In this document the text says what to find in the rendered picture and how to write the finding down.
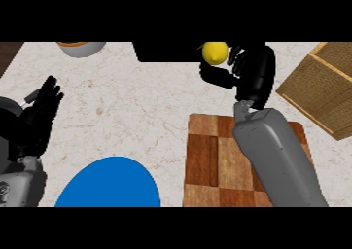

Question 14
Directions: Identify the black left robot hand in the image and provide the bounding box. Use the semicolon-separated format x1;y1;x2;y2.
0;75;66;162

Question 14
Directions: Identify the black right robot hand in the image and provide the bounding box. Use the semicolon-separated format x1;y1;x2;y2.
198;42;276;111

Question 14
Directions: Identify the yellow lemon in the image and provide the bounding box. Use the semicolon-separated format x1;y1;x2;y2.
201;42;229;67

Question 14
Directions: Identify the wicker basket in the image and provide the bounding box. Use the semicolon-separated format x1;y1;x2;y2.
275;42;352;142

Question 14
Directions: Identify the checkered wooden cutting board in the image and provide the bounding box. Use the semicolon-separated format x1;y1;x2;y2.
182;113;316;208

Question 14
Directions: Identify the dark brown wooden panel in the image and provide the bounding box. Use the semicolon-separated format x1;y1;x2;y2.
0;42;25;91

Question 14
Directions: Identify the grey bowl with orange rim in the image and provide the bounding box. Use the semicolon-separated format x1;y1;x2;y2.
56;42;108;59

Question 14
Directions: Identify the blue plate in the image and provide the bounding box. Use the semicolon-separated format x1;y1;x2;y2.
54;156;162;208

